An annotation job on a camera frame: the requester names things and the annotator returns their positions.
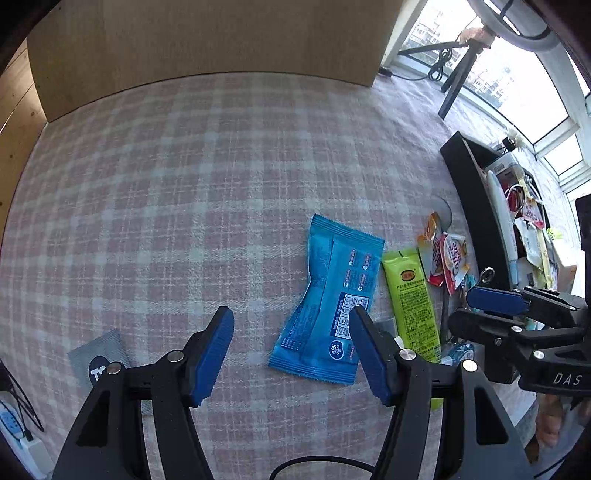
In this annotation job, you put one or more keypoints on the black tripod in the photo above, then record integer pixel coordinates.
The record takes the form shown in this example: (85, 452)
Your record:
(475, 40)

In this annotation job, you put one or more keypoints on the red white coffee sachet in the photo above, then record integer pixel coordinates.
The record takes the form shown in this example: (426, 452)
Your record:
(449, 261)

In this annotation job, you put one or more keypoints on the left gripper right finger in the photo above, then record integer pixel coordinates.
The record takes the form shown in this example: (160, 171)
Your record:
(478, 439)

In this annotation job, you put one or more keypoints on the person's hand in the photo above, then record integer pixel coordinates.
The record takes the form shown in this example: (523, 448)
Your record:
(556, 422)

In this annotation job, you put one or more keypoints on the black storage tray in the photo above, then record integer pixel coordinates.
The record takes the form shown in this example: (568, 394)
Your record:
(465, 157)

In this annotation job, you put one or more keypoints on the green stick packet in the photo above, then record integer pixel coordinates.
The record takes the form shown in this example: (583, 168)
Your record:
(412, 305)

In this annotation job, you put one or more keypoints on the white lotion tube blue cap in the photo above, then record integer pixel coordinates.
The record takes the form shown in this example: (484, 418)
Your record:
(506, 225)

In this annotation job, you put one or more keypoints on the plaid tablecloth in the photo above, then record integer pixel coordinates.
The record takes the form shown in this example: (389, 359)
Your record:
(147, 210)

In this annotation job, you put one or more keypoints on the small blue sanitizer bottle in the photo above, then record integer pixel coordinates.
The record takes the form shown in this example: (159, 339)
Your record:
(456, 353)

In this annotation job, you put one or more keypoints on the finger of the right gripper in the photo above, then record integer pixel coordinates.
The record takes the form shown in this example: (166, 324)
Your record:
(492, 333)
(497, 301)

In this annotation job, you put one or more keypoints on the blue carabiner clip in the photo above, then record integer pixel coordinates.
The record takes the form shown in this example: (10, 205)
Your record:
(468, 282)

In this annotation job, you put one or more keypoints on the white metal tin box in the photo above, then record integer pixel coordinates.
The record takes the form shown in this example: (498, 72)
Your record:
(505, 167)

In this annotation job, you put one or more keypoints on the blue snack packet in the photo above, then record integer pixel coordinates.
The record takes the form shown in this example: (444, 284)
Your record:
(343, 271)

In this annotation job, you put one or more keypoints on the wooden board panel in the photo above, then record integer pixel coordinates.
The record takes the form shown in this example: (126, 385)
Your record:
(86, 50)

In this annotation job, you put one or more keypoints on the grey sachet round logo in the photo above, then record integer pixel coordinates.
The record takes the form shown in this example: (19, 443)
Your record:
(91, 359)

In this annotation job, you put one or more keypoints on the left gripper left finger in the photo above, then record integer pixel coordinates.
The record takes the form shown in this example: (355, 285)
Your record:
(106, 440)

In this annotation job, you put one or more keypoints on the white power strip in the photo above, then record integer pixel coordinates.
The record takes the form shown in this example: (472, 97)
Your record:
(29, 451)

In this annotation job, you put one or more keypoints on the white crumpled paper packet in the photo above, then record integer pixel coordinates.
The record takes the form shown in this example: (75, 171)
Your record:
(529, 239)

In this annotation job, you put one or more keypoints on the ring light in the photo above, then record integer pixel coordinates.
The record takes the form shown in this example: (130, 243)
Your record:
(516, 23)

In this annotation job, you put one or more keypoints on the black camera box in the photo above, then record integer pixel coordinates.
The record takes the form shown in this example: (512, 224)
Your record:
(583, 209)

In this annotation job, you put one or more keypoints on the metal spoon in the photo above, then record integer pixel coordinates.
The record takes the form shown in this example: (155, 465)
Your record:
(486, 276)

